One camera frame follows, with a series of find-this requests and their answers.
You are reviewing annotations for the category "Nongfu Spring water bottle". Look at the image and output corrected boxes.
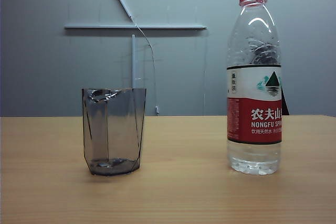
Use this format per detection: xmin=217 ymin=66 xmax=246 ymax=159
xmin=226 ymin=0 xmax=284 ymax=176

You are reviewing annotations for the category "grey transparent faceted mug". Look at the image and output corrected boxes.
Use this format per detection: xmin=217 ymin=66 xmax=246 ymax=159
xmin=81 ymin=87 xmax=147 ymax=177

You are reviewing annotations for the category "black mesh office chair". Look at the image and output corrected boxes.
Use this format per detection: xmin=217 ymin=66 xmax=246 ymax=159
xmin=281 ymin=84 xmax=290 ymax=116

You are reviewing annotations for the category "thin white hanging cable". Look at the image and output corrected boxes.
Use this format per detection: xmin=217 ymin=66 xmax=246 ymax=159
xmin=133 ymin=21 xmax=160 ymax=116

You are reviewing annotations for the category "short vertical white wall trunking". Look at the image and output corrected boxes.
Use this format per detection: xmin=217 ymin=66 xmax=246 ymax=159
xmin=131 ymin=34 xmax=137 ymax=89

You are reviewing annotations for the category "long horizontal white wall trunking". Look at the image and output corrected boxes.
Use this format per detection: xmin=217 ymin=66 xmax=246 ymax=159
xmin=64 ymin=23 xmax=208 ymax=31

